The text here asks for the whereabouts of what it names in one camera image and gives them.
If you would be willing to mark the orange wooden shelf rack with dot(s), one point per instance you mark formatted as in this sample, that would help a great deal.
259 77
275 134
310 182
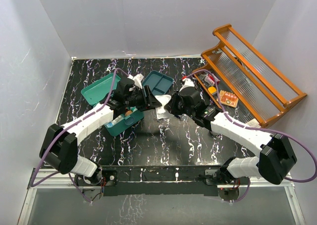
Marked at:
260 86

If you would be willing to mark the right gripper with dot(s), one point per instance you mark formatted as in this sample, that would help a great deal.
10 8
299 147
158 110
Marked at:
171 106

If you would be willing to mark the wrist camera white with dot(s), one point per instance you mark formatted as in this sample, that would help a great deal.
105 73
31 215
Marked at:
137 79
187 82

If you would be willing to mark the white label box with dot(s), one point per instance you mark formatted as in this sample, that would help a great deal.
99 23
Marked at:
253 123

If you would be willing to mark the white gauze pack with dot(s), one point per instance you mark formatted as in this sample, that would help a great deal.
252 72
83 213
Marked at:
161 112

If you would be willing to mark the yellow small block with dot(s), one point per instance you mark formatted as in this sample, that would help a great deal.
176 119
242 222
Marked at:
212 90

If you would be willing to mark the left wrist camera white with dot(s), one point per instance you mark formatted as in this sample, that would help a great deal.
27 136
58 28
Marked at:
137 79

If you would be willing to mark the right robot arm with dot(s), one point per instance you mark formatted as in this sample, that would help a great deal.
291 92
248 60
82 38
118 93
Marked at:
273 154

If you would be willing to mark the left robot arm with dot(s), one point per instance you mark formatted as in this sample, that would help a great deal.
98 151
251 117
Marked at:
60 146

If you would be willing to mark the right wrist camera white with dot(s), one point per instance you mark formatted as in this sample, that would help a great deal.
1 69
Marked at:
187 82

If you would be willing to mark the dark teal divider tray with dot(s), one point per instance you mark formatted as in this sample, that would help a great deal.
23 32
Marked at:
158 83

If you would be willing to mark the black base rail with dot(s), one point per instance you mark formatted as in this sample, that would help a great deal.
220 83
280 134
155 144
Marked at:
166 180

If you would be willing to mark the brown medicine bottle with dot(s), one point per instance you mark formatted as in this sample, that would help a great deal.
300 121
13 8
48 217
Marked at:
129 112

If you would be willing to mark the red white small box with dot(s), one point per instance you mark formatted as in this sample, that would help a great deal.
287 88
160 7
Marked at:
211 80

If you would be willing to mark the green medicine box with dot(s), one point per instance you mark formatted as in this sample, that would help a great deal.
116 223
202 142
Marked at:
96 91

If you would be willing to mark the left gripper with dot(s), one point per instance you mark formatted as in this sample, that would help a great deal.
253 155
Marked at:
151 102

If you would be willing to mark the orange patterned card pack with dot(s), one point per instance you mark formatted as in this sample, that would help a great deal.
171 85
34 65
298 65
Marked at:
228 99

